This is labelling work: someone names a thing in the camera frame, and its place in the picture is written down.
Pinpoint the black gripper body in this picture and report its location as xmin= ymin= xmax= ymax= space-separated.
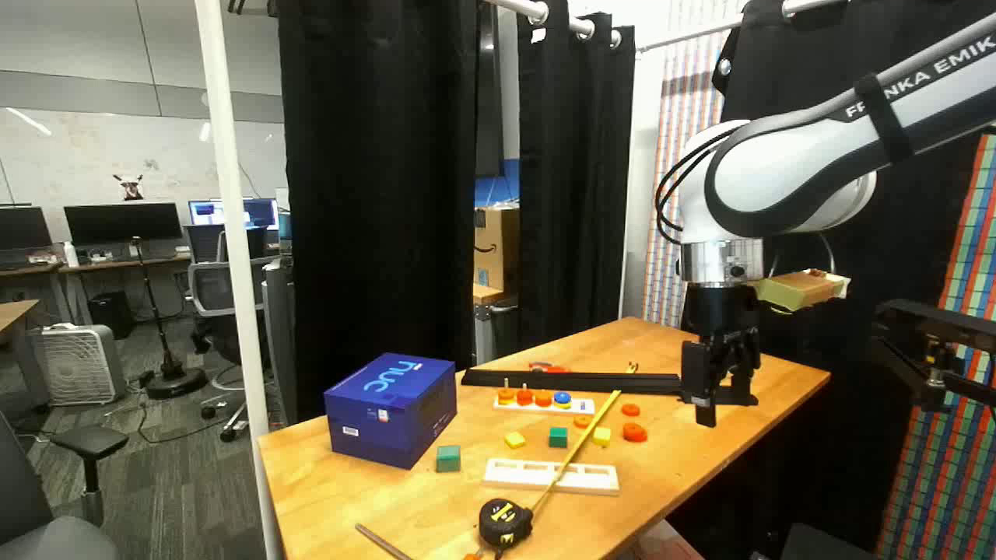
xmin=684 ymin=283 xmax=762 ymax=351

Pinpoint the white peg board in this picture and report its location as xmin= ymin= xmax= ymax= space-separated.
xmin=493 ymin=390 xmax=602 ymax=420

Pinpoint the pale striped panel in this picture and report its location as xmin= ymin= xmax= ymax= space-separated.
xmin=638 ymin=28 xmax=735 ymax=329

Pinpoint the narrow black curtain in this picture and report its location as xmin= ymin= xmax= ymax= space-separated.
xmin=515 ymin=0 xmax=638 ymax=351

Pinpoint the colourful striped panel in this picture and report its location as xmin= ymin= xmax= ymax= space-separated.
xmin=874 ymin=133 xmax=996 ymax=560

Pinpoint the brown cardboard box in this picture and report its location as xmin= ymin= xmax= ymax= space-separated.
xmin=470 ymin=206 xmax=524 ymax=293

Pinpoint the black yellow tape measure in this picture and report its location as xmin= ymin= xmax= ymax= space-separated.
xmin=477 ymin=390 xmax=627 ymax=550

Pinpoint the blue cardboard box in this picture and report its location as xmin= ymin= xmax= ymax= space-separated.
xmin=321 ymin=351 xmax=460 ymax=472

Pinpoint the wide black curtain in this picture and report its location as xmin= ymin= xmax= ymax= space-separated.
xmin=275 ymin=0 xmax=482 ymax=423

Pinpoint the white vertical pole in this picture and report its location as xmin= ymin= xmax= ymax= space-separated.
xmin=193 ymin=0 xmax=286 ymax=560

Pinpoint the grey mesh office chair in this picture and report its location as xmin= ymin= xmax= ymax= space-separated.
xmin=184 ymin=258 xmax=275 ymax=430

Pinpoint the black floor stand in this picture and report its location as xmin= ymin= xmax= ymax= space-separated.
xmin=128 ymin=235 xmax=213 ymax=400

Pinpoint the black computer monitor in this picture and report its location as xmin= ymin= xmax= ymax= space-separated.
xmin=0 ymin=201 xmax=55 ymax=255
xmin=63 ymin=199 xmax=187 ymax=251

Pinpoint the white box fan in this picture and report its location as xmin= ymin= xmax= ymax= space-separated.
xmin=30 ymin=322 xmax=126 ymax=410

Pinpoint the dark grey chair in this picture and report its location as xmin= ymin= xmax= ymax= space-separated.
xmin=0 ymin=407 xmax=135 ymax=560

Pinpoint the yellow orange wrist camera mount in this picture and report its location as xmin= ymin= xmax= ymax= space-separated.
xmin=754 ymin=263 xmax=852 ymax=316

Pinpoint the black aluminium rail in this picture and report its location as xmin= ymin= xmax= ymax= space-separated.
xmin=460 ymin=367 xmax=759 ymax=407

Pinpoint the white wooden frame block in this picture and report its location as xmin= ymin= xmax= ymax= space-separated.
xmin=479 ymin=453 xmax=624 ymax=497

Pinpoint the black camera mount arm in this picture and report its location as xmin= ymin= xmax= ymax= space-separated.
xmin=871 ymin=297 xmax=996 ymax=415

